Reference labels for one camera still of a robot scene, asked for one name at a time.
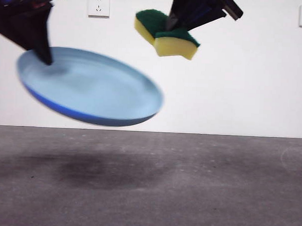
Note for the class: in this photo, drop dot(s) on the yellow sponge with green scourer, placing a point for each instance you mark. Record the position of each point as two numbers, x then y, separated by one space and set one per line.
174 47

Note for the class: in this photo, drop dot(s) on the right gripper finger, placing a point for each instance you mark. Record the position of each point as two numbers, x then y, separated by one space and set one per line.
176 11
203 12

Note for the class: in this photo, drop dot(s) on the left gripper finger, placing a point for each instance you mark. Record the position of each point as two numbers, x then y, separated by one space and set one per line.
29 27

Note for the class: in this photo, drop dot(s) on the light blue round plate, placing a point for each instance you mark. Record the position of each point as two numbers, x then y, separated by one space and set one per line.
96 90

